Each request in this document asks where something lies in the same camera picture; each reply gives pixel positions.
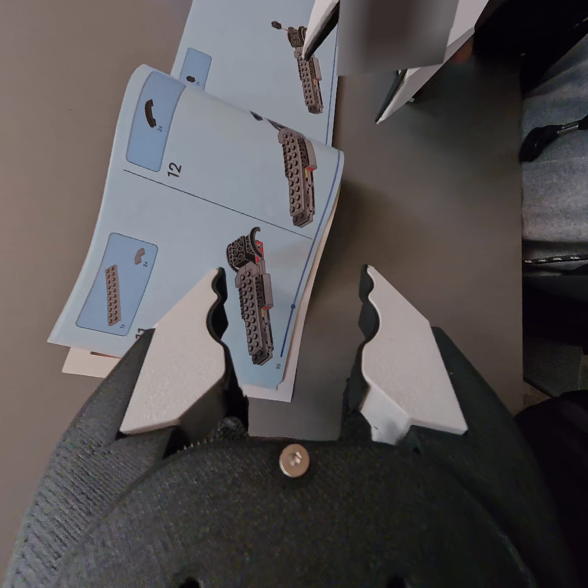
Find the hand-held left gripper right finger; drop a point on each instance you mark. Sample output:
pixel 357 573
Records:
pixel 409 367

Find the brick instruction booklet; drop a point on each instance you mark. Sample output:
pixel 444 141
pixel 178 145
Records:
pixel 206 206

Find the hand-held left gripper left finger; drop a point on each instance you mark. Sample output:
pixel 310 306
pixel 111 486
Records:
pixel 179 367

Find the grey desk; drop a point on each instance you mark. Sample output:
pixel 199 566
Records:
pixel 436 206

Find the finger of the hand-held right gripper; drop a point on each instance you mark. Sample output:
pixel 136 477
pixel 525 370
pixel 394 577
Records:
pixel 413 82
pixel 324 18

